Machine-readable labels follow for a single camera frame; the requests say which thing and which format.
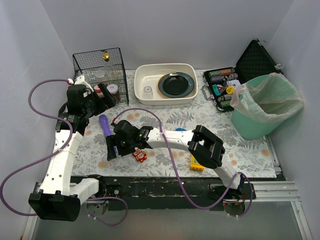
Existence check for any brown spice jar white lid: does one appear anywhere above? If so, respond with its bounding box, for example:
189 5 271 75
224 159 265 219
106 84 121 103

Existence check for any pink lid spice jar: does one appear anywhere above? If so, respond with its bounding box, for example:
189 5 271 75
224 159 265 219
93 85 104 98

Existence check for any silver lid spice jar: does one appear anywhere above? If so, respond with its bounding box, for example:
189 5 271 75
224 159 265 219
94 69 109 84

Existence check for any glass bottle gold stopper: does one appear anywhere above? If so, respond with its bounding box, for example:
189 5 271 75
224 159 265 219
102 50 114 76

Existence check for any black small plate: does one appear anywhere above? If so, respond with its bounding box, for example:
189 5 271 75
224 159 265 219
162 75 189 95

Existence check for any blue ceramic plate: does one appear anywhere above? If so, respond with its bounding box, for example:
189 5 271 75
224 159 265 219
157 72 195 99

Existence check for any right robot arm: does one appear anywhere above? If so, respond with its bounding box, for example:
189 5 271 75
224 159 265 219
106 120 245 195

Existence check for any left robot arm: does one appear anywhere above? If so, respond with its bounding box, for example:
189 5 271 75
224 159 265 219
28 82 107 222

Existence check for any red owl toy block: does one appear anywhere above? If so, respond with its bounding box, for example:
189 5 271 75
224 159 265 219
132 148 147 163

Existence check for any white rectangular basin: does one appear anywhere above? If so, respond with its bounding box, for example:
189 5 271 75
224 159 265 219
133 63 199 106

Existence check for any green blue toy block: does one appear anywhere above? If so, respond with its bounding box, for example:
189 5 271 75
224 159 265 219
175 128 187 132

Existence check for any yellow window toy block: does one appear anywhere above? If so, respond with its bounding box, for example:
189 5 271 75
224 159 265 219
189 155 205 172

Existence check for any black poker chip case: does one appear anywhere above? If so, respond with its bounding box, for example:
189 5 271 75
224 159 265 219
203 38 284 112

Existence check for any green trash bin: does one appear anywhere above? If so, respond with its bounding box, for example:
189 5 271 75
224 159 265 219
231 74 305 141

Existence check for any clear bin liner bag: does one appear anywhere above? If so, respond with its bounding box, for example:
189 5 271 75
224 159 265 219
230 72 305 124

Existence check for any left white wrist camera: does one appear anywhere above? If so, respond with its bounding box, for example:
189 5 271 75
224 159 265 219
67 74 94 97

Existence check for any black wire rack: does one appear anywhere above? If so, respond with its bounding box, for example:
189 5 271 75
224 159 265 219
72 47 129 103

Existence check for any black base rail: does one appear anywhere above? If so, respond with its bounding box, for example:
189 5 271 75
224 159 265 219
69 175 257 212

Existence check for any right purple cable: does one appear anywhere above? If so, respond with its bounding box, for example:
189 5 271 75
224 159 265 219
111 107 255 218

